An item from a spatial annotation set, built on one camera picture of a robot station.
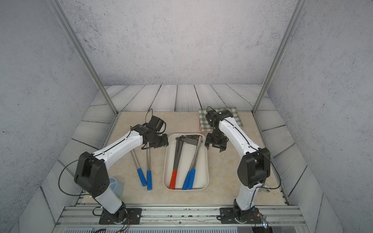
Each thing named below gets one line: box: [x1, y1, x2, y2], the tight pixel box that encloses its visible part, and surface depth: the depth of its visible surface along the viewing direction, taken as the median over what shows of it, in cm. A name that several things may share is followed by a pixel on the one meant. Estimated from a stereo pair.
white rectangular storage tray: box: [162, 133, 210, 191], surface depth 91 cm
